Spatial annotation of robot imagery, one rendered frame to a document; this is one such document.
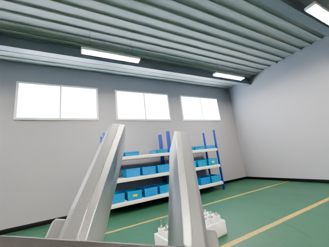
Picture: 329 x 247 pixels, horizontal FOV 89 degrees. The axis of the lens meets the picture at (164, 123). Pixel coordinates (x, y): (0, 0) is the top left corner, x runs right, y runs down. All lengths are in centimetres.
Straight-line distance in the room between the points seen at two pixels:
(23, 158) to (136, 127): 288
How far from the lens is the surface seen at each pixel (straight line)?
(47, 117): 524
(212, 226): 278
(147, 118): 556
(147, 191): 464
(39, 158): 512
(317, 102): 661
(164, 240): 249
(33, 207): 517
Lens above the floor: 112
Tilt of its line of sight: 12 degrees up
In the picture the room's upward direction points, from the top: 7 degrees counter-clockwise
